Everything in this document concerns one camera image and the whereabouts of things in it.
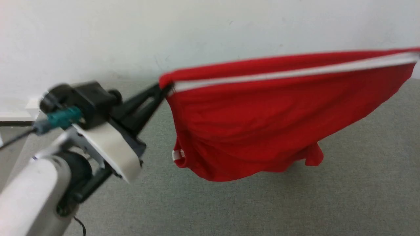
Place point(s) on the red garment with white trim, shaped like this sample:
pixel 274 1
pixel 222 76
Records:
pixel 262 124

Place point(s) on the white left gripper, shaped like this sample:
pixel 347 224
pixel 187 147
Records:
pixel 111 147

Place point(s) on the grey-green fabric sofa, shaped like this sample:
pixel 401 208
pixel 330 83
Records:
pixel 262 206

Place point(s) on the white wall baseboard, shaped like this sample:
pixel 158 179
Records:
pixel 16 111

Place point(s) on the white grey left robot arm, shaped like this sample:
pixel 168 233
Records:
pixel 32 193

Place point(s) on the black round left gripper motor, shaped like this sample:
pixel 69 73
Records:
pixel 54 96

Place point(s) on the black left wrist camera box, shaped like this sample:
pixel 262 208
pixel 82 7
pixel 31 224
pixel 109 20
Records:
pixel 93 103

